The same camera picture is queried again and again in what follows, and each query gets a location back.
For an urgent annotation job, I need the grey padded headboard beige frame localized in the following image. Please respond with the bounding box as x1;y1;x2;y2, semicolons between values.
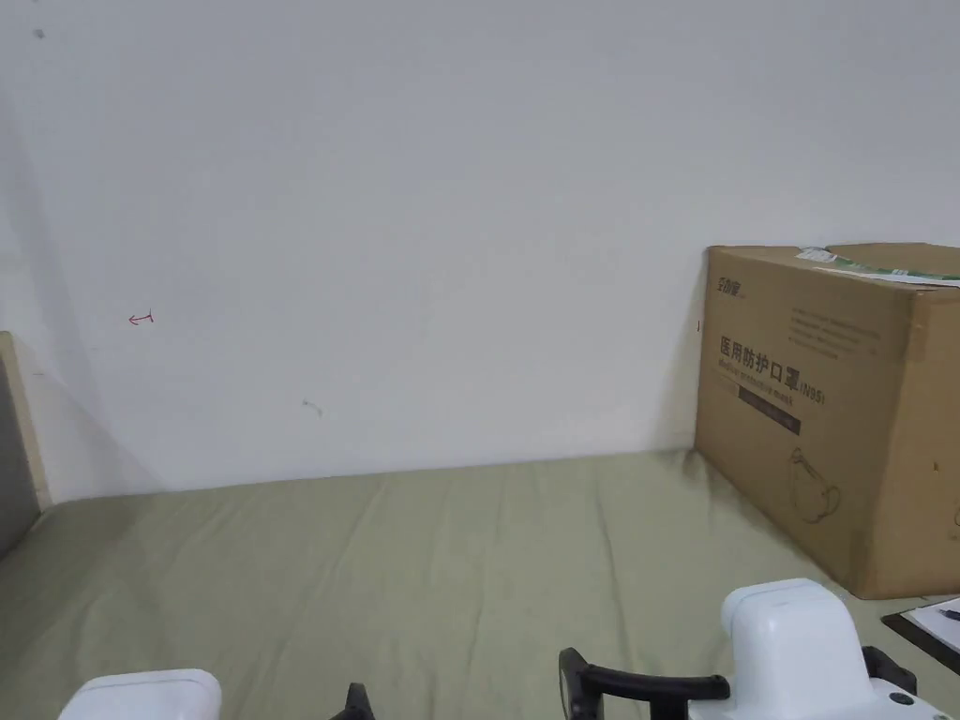
0;331;53;561

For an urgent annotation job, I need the black clipboard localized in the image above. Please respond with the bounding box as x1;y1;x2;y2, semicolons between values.
880;595;960;678

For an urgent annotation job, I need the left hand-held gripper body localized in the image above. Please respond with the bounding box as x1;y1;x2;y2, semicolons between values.
58;668;224;720

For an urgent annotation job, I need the white paper sheet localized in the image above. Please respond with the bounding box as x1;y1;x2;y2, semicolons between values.
905;597;960;663

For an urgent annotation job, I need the bed with pale green sheet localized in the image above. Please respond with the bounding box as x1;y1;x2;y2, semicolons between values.
0;447;960;720

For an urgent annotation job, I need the printed brown cardboard carton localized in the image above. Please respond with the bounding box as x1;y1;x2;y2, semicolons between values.
693;241;960;601

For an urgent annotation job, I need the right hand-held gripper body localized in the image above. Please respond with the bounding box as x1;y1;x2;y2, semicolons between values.
720;577;960;720

